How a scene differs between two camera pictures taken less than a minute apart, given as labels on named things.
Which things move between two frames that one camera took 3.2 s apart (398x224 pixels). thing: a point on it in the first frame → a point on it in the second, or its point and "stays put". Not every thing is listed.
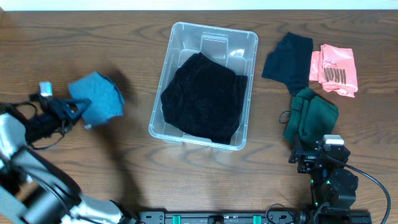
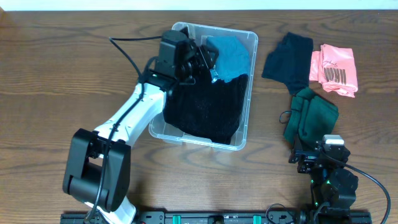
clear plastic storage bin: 204,93 stays put
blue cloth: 107,101 → 234,56
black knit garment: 206,98 stays put
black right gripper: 309,157 stays put
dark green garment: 310,117 stays put
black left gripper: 57,110 → 205,58
